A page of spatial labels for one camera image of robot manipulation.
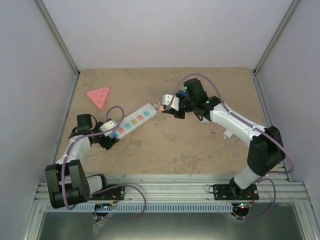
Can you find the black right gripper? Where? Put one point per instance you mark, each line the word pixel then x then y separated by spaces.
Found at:
pixel 180 115

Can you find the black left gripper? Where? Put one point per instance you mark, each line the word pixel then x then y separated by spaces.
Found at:
pixel 108 143

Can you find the blue cube socket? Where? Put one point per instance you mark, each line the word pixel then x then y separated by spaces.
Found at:
pixel 183 93

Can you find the white power strip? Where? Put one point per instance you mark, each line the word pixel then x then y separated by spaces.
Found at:
pixel 133 121

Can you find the pink power strip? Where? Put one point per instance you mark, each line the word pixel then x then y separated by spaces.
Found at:
pixel 98 96

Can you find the small white round charger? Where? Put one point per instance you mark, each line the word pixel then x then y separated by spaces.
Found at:
pixel 227 134

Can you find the white usb charger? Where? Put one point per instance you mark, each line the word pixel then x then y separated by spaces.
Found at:
pixel 205 121

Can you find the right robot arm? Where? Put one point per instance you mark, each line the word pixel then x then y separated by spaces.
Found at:
pixel 265 146

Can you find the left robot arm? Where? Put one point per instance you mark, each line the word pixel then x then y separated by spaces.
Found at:
pixel 66 180

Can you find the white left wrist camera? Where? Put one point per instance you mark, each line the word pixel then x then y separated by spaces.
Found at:
pixel 107 126

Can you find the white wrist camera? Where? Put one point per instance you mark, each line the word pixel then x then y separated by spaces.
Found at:
pixel 170 101
pixel 107 126

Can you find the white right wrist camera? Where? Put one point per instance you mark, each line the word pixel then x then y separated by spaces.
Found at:
pixel 170 101

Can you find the grey slotted cable duct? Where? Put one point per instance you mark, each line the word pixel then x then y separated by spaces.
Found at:
pixel 154 208

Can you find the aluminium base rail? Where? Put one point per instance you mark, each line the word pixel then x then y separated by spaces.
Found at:
pixel 193 188

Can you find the aluminium frame post left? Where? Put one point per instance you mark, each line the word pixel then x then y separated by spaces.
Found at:
pixel 56 34

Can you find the aluminium frame post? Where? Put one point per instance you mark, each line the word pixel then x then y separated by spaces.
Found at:
pixel 56 34
pixel 294 5

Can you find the aluminium frame post right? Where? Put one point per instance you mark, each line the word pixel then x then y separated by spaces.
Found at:
pixel 294 5

